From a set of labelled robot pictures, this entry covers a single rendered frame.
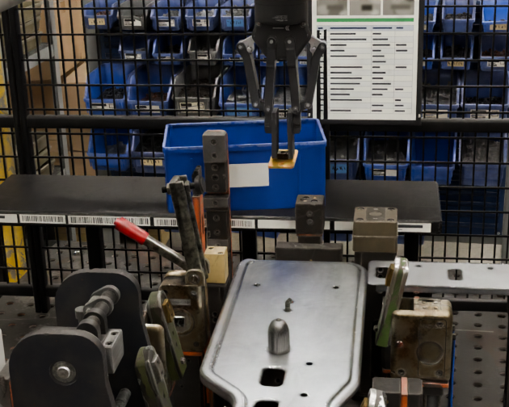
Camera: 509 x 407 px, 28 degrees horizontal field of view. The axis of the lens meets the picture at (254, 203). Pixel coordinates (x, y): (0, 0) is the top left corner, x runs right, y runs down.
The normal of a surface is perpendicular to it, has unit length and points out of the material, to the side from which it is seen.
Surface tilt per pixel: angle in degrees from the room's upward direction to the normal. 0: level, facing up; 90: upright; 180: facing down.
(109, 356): 90
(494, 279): 0
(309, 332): 0
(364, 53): 90
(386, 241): 89
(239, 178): 90
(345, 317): 0
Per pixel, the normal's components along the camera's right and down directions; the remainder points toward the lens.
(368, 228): -0.13, 0.33
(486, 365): -0.03, -0.94
